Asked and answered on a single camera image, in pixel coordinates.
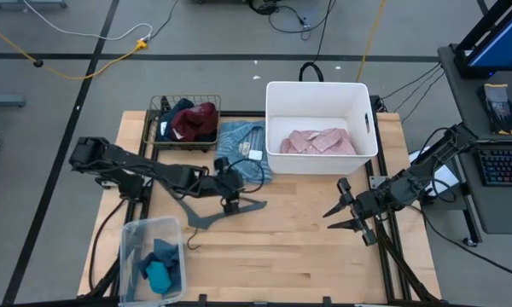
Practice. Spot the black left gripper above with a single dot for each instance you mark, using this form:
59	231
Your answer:
226	187

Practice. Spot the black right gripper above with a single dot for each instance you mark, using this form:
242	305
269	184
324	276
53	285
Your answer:
373	200

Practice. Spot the maroon cloth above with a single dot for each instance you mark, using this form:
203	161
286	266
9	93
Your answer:
196	121

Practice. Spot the pink shirt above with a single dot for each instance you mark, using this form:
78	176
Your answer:
320	143

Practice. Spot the dark blue sweater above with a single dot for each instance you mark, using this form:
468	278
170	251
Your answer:
181	106

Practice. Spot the small navy cloth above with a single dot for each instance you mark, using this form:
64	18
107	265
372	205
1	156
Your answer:
176	279

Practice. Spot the small teal cloth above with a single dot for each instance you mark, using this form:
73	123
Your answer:
158	277

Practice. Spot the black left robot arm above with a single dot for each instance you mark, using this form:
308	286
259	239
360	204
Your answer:
153	168

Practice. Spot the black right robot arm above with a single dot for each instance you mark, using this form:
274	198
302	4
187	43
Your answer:
435	158

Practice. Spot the dark grey clothes hanger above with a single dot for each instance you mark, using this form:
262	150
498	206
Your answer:
205	219

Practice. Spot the blue striped folded shirt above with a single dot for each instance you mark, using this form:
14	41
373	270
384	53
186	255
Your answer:
234	140

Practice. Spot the white paper sheet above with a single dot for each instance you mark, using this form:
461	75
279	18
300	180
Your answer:
446	177

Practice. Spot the clear plastic bin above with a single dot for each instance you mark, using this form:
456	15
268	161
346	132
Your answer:
130	239

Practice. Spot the white plastic storage basket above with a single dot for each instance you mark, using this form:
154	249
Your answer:
307	106

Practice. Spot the grey computer desk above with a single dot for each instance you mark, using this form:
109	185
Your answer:
465	111

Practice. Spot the black backlit keyboard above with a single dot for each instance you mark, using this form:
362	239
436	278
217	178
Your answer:
505	166

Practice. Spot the grey work gloves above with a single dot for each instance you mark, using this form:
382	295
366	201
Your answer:
499	106

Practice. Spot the black computer monitor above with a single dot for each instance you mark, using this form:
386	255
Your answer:
499	42

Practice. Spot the grey metal floor foot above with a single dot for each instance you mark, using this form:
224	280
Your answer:
4	100

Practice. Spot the black aluminium table frame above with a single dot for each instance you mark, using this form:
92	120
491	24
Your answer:
243	114

